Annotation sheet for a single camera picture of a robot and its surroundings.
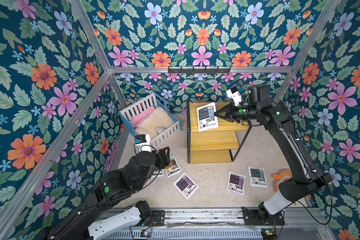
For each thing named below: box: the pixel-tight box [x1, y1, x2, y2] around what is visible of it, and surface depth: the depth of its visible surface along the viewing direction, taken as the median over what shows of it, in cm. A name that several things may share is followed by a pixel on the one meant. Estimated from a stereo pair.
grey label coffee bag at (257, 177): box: [248, 166, 268, 188], surface depth 88 cm
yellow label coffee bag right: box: [165, 155, 182, 178], surface depth 91 cm
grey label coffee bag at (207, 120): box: [196, 102, 219, 132], surface depth 67 cm
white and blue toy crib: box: [118, 92, 184, 148], surface depth 104 cm
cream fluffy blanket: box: [135, 106, 175, 141], surface depth 106 cm
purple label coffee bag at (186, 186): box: [172, 172, 199, 200], surface depth 85 cm
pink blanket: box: [131, 107, 155, 128], surface depth 106 cm
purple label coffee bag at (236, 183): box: [226, 171, 246, 195], surface depth 86 cm
